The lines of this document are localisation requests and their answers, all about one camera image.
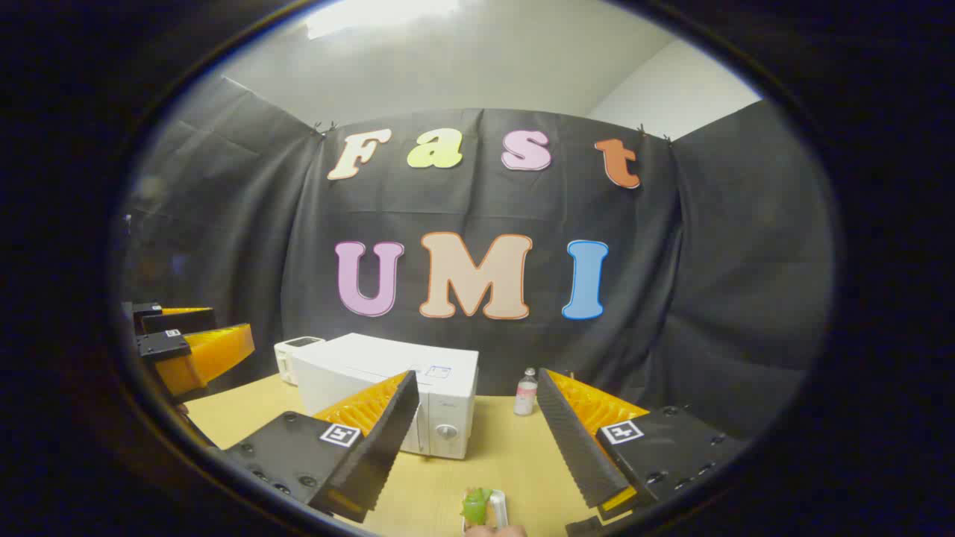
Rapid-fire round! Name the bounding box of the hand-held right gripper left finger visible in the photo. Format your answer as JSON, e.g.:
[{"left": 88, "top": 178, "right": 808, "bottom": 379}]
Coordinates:
[{"left": 224, "top": 371, "right": 421, "bottom": 523}]

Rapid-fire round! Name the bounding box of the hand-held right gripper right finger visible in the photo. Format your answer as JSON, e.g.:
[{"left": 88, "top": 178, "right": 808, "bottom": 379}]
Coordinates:
[{"left": 536, "top": 368, "right": 747, "bottom": 523}]

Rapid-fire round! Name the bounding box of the white microwave oven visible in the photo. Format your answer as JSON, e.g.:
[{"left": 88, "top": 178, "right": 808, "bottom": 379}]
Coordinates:
[{"left": 289, "top": 333, "right": 480, "bottom": 460}]

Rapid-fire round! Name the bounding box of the green lettuce bread roll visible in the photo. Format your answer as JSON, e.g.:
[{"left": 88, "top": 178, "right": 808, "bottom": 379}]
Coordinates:
[{"left": 460, "top": 487, "right": 495, "bottom": 527}]

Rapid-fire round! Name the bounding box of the small clear bottle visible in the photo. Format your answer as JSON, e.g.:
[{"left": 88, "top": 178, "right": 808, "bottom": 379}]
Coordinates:
[{"left": 513, "top": 367, "right": 539, "bottom": 417}]

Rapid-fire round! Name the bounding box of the white rectangular tray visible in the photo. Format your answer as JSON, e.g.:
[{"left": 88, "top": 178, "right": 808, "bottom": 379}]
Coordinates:
[{"left": 461, "top": 489, "right": 510, "bottom": 534}]

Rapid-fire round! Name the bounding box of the white toaster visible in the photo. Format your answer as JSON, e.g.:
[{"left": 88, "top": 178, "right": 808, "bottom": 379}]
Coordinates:
[{"left": 274, "top": 336, "right": 326, "bottom": 386}]

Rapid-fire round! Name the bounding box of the black backdrop cloth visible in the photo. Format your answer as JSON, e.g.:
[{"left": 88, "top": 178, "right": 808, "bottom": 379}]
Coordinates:
[{"left": 119, "top": 75, "right": 836, "bottom": 448}]

